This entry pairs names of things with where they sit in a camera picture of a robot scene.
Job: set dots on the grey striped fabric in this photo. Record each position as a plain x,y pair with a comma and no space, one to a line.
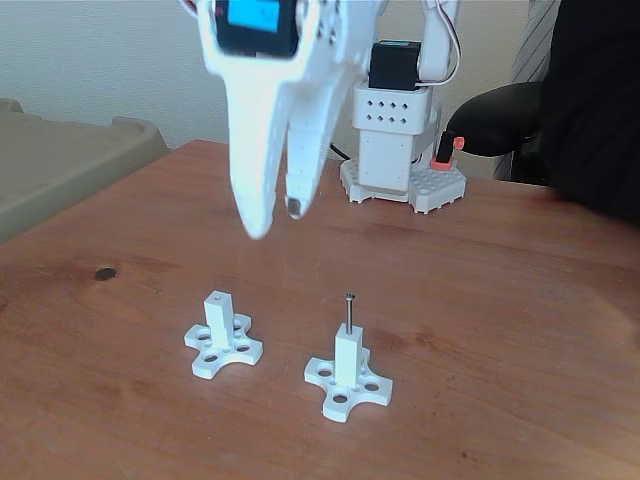
532,50

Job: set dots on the person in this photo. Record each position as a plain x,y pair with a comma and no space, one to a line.
600,100

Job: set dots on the silver metal screw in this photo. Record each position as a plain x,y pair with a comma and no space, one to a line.
350,315

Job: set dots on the black and orange clamp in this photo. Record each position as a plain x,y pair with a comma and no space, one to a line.
444,155

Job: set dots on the beige plastic bin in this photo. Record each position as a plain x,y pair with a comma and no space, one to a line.
60,165

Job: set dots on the white printed post holder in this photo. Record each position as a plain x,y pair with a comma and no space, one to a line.
217,320
347,360

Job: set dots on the black office chair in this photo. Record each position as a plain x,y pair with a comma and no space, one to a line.
500,120

